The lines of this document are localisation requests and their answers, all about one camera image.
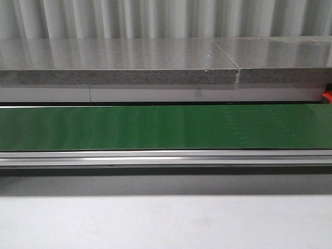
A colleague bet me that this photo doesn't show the grey stone slab right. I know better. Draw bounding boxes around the grey stone slab right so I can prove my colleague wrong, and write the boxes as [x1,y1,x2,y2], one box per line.
[214,36,331,87]

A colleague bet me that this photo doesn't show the grey stone slab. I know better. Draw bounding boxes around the grey stone slab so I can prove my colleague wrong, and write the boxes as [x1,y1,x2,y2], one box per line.
[214,36,331,87]
[1,38,237,86]

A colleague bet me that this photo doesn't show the green conveyor belt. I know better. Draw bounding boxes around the green conveyor belt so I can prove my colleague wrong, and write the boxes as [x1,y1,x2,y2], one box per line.
[1,104,331,151]

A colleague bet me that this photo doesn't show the grey stone slab left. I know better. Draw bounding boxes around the grey stone slab left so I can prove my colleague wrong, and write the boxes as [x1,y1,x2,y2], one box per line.
[1,38,237,86]

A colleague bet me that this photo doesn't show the red plastic tray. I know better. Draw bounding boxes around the red plastic tray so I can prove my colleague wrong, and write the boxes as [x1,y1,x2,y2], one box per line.
[322,90,332,104]

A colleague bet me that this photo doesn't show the white corrugated curtain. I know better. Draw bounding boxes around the white corrugated curtain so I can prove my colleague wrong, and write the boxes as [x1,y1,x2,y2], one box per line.
[1,1,331,38]

